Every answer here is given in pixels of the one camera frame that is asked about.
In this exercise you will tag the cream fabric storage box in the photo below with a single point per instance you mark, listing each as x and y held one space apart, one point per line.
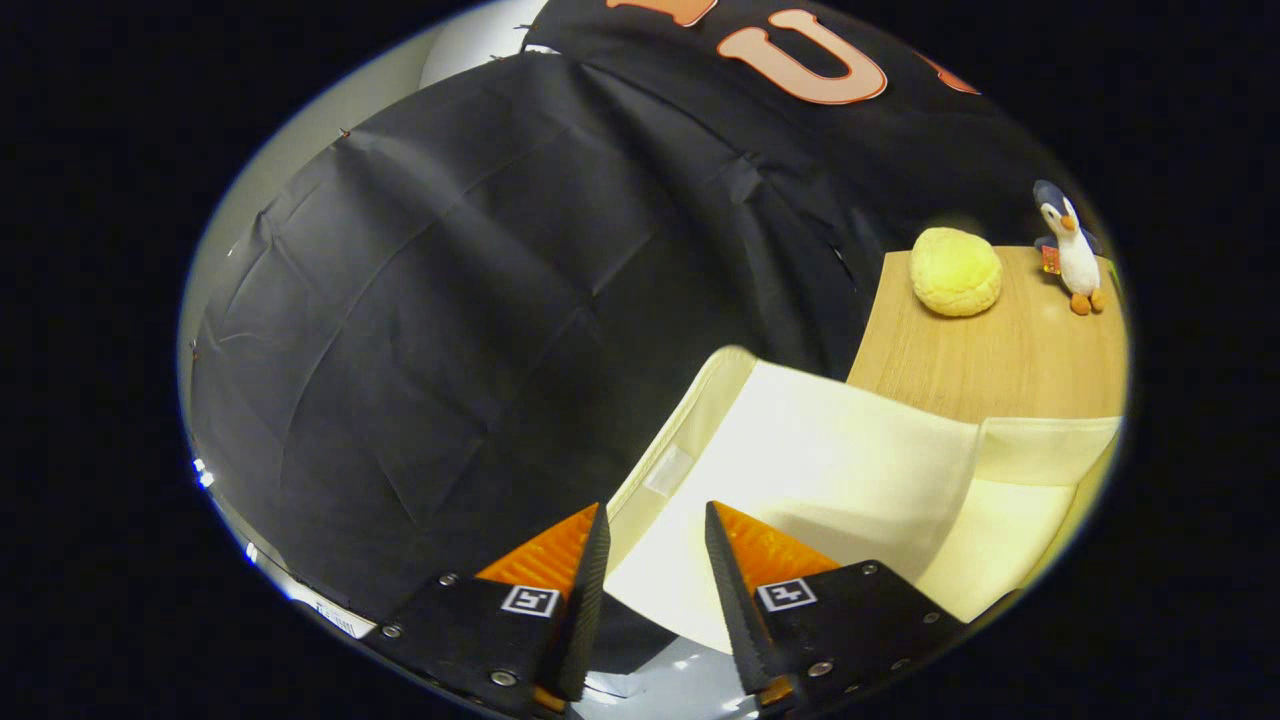
830 470

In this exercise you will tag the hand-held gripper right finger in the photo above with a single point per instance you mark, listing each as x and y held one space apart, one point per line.
735 600

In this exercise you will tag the yellow plush bun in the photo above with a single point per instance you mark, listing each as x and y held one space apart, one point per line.
955 270

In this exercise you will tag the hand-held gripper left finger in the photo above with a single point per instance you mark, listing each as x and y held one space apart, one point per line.
585 600

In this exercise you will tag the plush penguin toy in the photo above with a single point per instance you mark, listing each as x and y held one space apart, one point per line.
1075 255

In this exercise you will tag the black backdrop cloth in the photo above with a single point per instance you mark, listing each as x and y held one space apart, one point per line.
450 300

